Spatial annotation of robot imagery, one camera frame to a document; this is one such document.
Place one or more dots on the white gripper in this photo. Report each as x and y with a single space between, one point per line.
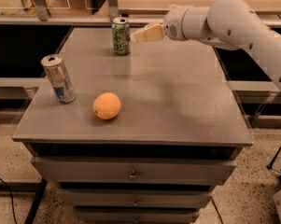
173 24

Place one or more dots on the green soda can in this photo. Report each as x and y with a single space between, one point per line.
121 36

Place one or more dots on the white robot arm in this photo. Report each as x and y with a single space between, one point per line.
227 24

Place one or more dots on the silver blue energy drink can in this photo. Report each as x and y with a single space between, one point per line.
59 78

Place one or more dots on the orange fruit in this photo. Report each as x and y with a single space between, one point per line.
107 106

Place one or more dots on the grey drawer cabinet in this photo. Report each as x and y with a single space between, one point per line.
175 105

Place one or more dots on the top drawer with knob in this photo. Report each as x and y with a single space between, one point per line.
145 171

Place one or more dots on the drawer with knob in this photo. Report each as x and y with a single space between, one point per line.
137 216
135 198
145 171

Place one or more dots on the middle drawer with knob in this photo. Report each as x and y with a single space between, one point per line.
135 198

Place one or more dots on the bottom drawer with knob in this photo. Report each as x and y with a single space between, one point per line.
137 216

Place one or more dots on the metal railing frame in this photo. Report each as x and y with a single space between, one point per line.
82 13

